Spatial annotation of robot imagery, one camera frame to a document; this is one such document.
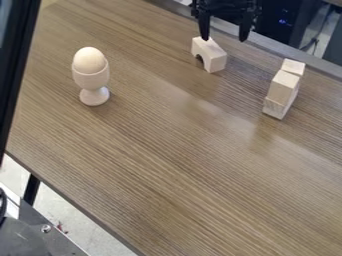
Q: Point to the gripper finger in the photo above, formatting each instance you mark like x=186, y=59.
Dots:
x=204, y=28
x=244, y=30

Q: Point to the small wooden cube block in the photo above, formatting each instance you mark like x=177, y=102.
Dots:
x=293, y=66

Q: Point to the black table leg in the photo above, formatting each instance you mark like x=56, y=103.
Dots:
x=31, y=189

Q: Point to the black frame post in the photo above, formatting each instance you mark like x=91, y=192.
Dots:
x=15, y=66

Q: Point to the wooden egg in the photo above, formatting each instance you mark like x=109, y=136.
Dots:
x=89, y=60

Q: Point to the grey metal base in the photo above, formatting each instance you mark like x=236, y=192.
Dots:
x=31, y=236

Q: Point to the black computer case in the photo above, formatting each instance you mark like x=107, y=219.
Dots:
x=285, y=18

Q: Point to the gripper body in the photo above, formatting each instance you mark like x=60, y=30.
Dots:
x=225, y=6

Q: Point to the tall wooden block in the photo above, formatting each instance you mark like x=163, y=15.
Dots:
x=283, y=87

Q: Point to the wooden arch block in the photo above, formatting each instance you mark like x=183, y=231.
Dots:
x=210, y=53

